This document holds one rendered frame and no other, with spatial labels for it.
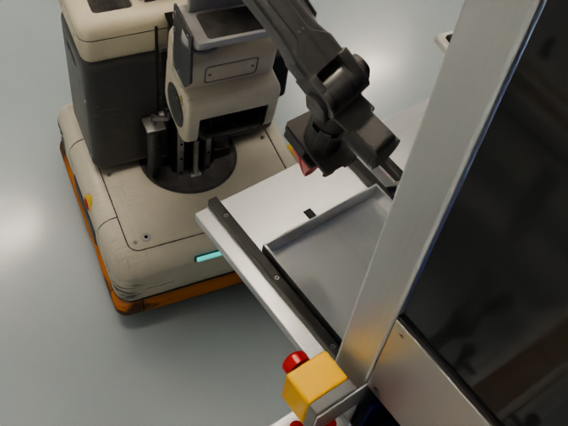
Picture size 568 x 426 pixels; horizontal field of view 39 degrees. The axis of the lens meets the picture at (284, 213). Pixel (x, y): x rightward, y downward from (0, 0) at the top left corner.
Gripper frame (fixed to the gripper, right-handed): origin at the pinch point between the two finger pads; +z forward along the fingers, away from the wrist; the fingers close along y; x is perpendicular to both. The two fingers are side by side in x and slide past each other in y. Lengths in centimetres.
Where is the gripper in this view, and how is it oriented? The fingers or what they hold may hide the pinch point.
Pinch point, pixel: (308, 171)
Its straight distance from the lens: 126.7
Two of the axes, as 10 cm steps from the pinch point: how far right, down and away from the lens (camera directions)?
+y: 5.8, 7.6, -2.9
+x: 7.9, -4.4, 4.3
